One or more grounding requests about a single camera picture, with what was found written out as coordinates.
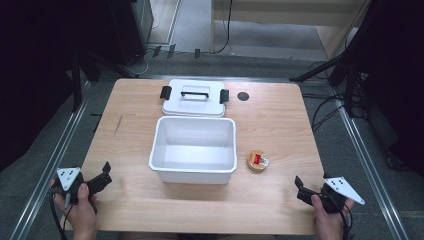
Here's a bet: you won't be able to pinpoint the metal floor rail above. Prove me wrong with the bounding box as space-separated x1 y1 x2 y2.
9 80 93 240
329 84 410 240

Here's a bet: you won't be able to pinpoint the light wooden furniture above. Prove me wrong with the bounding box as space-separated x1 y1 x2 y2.
209 0 372 60

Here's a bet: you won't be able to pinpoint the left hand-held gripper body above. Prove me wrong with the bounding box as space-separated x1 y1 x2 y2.
54 166 104 213

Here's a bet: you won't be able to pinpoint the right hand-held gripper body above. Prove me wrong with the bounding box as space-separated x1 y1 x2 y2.
308 173 366 215

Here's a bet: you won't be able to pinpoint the black cabinet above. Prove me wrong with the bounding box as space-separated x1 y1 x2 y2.
106 0 155 67

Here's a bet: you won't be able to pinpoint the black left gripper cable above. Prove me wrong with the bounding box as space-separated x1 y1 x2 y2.
49 188 69 240

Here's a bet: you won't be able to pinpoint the black floor cables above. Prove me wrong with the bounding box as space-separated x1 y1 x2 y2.
300 92 349 133

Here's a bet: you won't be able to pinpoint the white floor cable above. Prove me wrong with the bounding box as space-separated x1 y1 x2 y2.
132 49 150 76

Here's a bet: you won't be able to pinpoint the person's left hand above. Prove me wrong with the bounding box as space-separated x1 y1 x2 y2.
49 179 100 240

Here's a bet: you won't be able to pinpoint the black hanging cable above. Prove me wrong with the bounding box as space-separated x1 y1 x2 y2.
213 0 234 55

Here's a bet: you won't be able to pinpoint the white lid with black handle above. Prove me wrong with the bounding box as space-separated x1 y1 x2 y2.
159 78 231 118

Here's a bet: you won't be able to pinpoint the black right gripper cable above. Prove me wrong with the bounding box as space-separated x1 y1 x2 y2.
321 192 355 240

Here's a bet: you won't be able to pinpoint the person's right hand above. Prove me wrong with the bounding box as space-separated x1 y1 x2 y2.
310 194 355 240

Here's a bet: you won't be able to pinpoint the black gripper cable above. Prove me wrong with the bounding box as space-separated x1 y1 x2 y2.
321 192 355 240
49 188 69 240

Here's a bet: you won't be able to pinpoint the white plastic storage box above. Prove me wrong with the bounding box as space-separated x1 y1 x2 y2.
148 115 238 185

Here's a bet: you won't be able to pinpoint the black tripod stand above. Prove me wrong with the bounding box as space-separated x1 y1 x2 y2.
288 0 384 118

